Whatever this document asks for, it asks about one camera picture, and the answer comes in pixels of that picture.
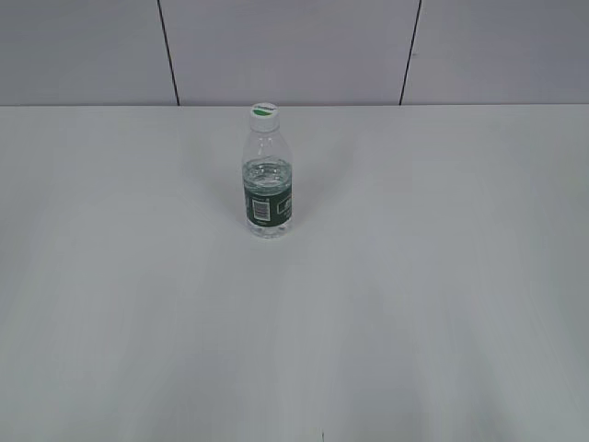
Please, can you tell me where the white green bottle cap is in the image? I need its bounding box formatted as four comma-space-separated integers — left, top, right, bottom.
249, 102, 280, 133

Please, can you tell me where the clear water bottle green label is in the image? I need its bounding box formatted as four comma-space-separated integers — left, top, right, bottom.
241, 128, 293, 238

